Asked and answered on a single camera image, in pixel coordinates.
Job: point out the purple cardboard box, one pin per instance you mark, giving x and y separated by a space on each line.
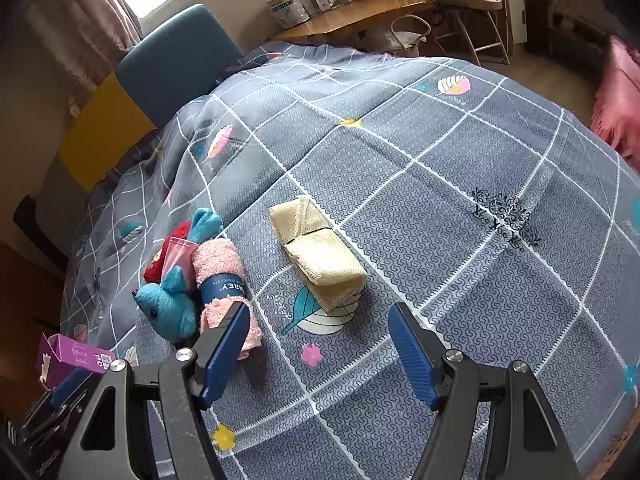
75 355

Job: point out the red plush cloth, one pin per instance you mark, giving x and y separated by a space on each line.
157 265

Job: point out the grey yellow blue headboard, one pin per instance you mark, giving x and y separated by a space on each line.
180 55

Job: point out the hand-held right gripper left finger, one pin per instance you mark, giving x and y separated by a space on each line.
225 355

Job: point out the black rolled mat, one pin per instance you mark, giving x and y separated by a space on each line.
35 225

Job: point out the blue plush toy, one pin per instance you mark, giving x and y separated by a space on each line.
167 305

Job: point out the wooden wardrobe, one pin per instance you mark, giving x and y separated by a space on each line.
20 310

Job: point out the beige cloth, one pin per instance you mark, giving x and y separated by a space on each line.
320 260

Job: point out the wooden side table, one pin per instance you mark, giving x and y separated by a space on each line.
360 15

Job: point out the pink cloth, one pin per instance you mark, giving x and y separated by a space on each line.
620 110

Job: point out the wicker basket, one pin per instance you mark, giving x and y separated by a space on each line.
410 40

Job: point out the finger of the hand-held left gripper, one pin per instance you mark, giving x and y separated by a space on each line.
70 388

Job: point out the pink patterned curtain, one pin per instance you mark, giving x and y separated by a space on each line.
75 10

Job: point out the pink towel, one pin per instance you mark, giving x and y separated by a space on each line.
220 260

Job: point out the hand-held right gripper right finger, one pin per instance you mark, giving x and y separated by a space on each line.
412 355

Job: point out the large white tin can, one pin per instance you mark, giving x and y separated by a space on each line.
287 10

